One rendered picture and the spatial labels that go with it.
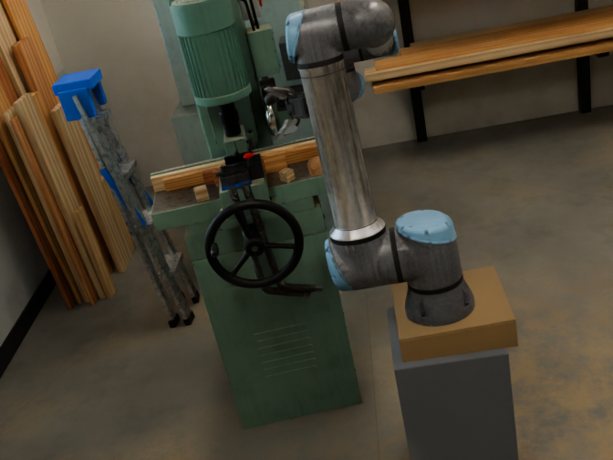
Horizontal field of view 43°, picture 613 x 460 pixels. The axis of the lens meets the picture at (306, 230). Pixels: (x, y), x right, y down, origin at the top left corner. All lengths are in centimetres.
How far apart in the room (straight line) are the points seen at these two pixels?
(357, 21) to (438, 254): 62
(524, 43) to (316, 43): 264
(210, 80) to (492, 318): 106
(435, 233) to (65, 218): 223
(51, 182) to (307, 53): 210
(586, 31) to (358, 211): 271
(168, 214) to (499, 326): 104
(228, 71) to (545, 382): 151
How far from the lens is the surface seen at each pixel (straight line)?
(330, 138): 191
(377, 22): 188
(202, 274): 250
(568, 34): 445
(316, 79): 188
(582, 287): 332
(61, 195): 377
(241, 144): 244
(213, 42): 231
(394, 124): 489
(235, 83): 236
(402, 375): 209
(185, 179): 252
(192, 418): 300
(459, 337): 206
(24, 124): 367
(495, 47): 437
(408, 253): 199
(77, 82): 317
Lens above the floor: 184
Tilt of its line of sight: 27 degrees down
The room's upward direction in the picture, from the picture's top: 13 degrees counter-clockwise
